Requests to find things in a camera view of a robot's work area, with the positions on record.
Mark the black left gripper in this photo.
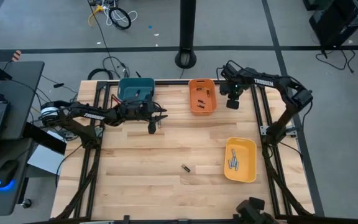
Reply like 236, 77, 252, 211
118, 102, 169, 134

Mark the orange plastic bin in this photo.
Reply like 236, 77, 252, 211
188, 78, 218, 116

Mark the teal plastic bin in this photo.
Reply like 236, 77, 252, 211
117, 77, 156, 102

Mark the yellow plastic bin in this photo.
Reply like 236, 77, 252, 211
223, 137, 258, 184

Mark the black floor-standing pole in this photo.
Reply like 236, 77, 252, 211
175, 0, 198, 70

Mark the silver flat box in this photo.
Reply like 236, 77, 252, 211
26, 144, 62, 176

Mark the black side desk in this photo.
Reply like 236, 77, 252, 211
0, 60, 45, 217

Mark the computer mouse with blue light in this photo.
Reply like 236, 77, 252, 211
0, 159, 20, 190

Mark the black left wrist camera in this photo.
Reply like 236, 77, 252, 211
129, 101, 150, 115

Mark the black aluminium table frame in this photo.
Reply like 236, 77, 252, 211
50, 79, 316, 224

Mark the black cable coil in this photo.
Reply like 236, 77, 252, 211
108, 6, 132, 30
87, 67, 114, 81

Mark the long black cable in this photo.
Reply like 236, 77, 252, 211
86, 0, 121, 78

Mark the white cable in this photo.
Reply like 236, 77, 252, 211
103, 4, 139, 27

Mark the black floor cable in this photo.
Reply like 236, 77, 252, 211
314, 49, 357, 75

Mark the black table-level camera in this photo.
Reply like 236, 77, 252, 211
235, 196, 279, 224

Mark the yellow cable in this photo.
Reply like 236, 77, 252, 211
87, 5, 104, 28

